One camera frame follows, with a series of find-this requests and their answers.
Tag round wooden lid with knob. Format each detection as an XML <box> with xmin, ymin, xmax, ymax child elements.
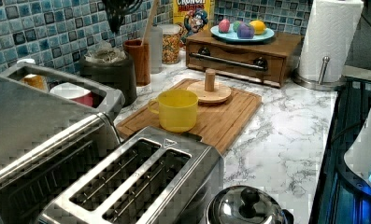
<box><xmin>187</xmin><ymin>68</ymin><xmax>232</xmax><ymax>104</ymax></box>

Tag light blue plate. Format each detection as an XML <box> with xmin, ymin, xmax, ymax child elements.
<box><xmin>210</xmin><ymin>25</ymin><xmax>275</xmax><ymax>43</ymax></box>

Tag brown wooden utensil cup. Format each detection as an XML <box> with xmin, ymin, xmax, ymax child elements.
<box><xmin>123</xmin><ymin>39</ymin><xmax>150</xmax><ymax>86</ymax></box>

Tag wooden drawer box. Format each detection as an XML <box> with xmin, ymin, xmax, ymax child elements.
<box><xmin>186</xmin><ymin>31</ymin><xmax>303</xmax><ymax>88</ymax></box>

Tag paper towel roll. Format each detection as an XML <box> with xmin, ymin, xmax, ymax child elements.
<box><xmin>298</xmin><ymin>0</ymin><xmax>364</xmax><ymax>82</ymax></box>

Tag silver toaster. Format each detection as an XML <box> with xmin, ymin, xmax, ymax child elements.
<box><xmin>36</xmin><ymin>127</ymin><xmax>223</xmax><ymax>224</ymax></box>

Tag cereal jar with white lid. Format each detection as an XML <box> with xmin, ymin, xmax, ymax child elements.
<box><xmin>159</xmin><ymin>24</ymin><xmax>180</xmax><ymax>64</ymax></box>

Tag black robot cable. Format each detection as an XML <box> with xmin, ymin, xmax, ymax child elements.
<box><xmin>330</xmin><ymin>119</ymin><xmax>365</xmax><ymax>145</ymax></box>

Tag yellow toy lemon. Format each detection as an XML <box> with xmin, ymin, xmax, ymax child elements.
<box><xmin>250</xmin><ymin>20</ymin><xmax>266</xmax><ymax>35</ymax></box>

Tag bamboo cutting board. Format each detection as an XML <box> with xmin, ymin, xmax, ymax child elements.
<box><xmin>116</xmin><ymin>88</ymin><xmax>262</xmax><ymax>155</ymax></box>

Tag red white bowl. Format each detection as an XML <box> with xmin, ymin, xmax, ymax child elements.
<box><xmin>50</xmin><ymin>82</ymin><xmax>93</xmax><ymax>106</ymax></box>

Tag pile of tea bags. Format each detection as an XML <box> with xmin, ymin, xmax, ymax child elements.
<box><xmin>85</xmin><ymin>41</ymin><xmax>127</xmax><ymax>63</ymax></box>

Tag frosted plastic cup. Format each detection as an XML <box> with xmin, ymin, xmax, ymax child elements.
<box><xmin>150</xmin><ymin>26</ymin><xmax>163</xmax><ymax>74</ymax></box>

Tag purple plush fruit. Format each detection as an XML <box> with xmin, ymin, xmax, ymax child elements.
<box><xmin>236</xmin><ymin>23</ymin><xmax>255</xmax><ymax>39</ymax></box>

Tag stainless toaster oven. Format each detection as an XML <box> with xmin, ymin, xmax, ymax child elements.
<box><xmin>0</xmin><ymin>63</ymin><xmax>125</xmax><ymax>224</ymax></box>

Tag silver paper towel holder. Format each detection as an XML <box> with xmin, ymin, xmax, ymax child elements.
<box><xmin>292</xmin><ymin>56</ymin><xmax>346</xmax><ymax>91</ymax></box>

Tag black tea bag container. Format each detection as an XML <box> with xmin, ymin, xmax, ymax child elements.
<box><xmin>79</xmin><ymin>53</ymin><xmax>137</xmax><ymax>107</ymax></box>

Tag red plush strawberry right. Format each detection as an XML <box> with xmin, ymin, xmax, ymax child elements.
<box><xmin>218</xmin><ymin>19</ymin><xmax>230</xmax><ymax>34</ymax></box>

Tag yellow cereal box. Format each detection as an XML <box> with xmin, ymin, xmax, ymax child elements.
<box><xmin>173</xmin><ymin>0</ymin><xmax>215</xmax><ymax>49</ymax></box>

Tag yellow mug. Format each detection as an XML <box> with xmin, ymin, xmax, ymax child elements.
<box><xmin>148</xmin><ymin>89</ymin><xmax>198</xmax><ymax>133</ymax></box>

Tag black kitchen utensils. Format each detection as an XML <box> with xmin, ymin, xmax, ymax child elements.
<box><xmin>102</xmin><ymin>0</ymin><xmax>143</xmax><ymax>34</ymax></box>

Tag wooden pestle stick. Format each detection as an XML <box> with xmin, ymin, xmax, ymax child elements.
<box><xmin>141</xmin><ymin>0</ymin><xmax>159</xmax><ymax>46</ymax></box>

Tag steel pot lid black knob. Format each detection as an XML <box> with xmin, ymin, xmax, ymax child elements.
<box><xmin>205</xmin><ymin>186</ymin><xmax>294</xmax><ymax>224</ymax></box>

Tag orange bottle white cap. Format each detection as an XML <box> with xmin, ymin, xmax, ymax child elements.
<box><xmin>17</xmin><ymin>58</ymin><xmax>48</xmax><ymax>92</ymax></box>

